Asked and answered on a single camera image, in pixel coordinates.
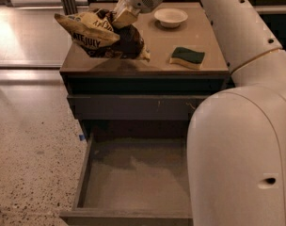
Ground grey drawer cabinet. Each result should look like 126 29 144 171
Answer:
60 2 230 141

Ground closed grey upper drawer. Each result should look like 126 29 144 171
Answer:
68 95 206 121

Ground open grey middle drawer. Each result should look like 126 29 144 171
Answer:
59 138 193 226

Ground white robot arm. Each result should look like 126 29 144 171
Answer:
187 0 286 226

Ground blue tape piece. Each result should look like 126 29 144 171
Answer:
79 135 86 141

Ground brown chip bag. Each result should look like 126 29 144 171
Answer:
55 8 150 61

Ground white ceramic bowl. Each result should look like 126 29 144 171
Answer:
154 8 188 28

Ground green yellow sponge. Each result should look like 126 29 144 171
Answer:
169 47 205 70

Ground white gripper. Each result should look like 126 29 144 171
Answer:
112 0 163 29

